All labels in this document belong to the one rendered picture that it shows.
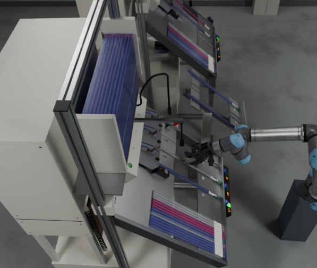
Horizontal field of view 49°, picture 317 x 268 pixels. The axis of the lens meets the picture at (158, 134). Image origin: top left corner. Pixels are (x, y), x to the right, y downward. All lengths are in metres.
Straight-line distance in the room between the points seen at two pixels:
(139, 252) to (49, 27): 1.27
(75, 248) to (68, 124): 1.27
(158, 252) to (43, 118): 1.14
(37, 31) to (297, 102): 2.75
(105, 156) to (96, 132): 0.14
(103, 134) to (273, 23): 3.83
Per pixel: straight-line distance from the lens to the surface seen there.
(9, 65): 1.49
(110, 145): 1.26
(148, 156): 1.70
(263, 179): 3.08
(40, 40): 1.57
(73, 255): 2.15
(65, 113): 0.95
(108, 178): 1.40
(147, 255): 2.07
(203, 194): 1.99
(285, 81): 3.96
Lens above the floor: 2.54
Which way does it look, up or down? 50 degrees down
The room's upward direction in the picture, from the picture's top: 6 degrees counter-clockwise
